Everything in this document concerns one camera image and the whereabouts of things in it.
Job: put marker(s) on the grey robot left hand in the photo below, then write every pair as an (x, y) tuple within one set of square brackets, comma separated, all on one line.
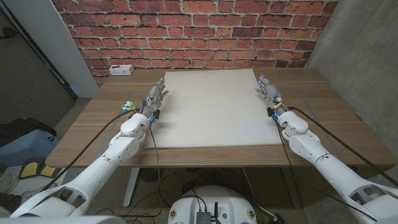
[(152, 99)]

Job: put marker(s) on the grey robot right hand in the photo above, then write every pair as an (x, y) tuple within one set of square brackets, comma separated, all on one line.
[(270, 93)]

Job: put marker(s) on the cream memory foam sheet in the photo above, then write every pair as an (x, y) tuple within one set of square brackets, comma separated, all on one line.
[(214, 109)]

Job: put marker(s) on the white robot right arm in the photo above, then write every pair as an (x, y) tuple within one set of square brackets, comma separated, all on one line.
[(329, 165)]

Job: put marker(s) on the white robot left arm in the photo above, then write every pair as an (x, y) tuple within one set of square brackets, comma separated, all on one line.
[(102, 161)]

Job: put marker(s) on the multicoloured Rubik's cube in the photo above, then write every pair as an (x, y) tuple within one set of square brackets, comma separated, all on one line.
[(128, 106)]

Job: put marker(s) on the white power strip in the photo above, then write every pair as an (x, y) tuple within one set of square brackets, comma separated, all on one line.
[(121, 70)]

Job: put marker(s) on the black round fan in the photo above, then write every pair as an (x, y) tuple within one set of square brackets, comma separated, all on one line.
[(150, 175)]

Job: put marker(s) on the red brick print backdrop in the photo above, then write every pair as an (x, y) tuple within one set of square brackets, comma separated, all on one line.
[(199, 31)]

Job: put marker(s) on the white metal table leg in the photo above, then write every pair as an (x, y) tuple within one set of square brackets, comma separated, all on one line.
[(131, 186), (291, 186)]

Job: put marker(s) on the white robot torso base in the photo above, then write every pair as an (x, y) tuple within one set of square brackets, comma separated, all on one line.
[(214, 199)]

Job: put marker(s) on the black stub antenna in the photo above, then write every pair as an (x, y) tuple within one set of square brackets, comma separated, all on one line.
[(215, 211)]

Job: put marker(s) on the small grey electronics box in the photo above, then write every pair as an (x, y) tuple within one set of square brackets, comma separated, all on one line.
[(203, 217)]

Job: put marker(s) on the black cloth bag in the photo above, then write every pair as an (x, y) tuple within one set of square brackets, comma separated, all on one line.
[(21, 126)]

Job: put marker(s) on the blue storage bin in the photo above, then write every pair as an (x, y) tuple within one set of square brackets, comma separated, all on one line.
[(28, 149)]

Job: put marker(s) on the yellow and black pad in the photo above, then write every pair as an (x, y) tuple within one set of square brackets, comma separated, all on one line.
[(31, 169)]

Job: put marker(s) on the white sneaker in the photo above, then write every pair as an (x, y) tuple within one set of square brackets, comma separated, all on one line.
[(7, 183)]

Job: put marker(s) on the dark trouser leg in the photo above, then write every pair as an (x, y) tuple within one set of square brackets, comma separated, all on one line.
[(7, 202)]

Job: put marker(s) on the white wall panel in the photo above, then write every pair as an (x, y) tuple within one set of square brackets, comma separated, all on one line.
[(46, 31)]

